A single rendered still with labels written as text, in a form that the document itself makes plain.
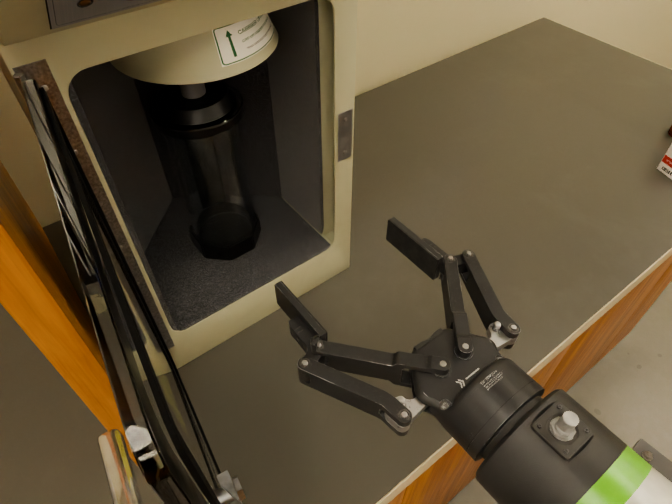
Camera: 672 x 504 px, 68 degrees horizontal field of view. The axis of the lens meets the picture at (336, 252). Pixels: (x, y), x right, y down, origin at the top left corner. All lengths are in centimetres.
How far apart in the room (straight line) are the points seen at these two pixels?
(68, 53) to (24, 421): 50
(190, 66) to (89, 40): 10
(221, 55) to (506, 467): 42
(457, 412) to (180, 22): 37
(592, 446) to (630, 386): 164
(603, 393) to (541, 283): 113
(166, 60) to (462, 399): 39
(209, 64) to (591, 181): 78
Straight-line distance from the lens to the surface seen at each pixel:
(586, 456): 38
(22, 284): 43
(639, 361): 209
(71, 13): 39
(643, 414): 198
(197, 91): 61
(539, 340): 79
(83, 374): 52
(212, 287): 71
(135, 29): 45
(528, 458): 37
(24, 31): 40
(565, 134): 119
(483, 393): 38
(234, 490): 37
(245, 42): 53
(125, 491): 39
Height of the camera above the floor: 156
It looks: 48 degrees down
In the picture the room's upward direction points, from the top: straight up
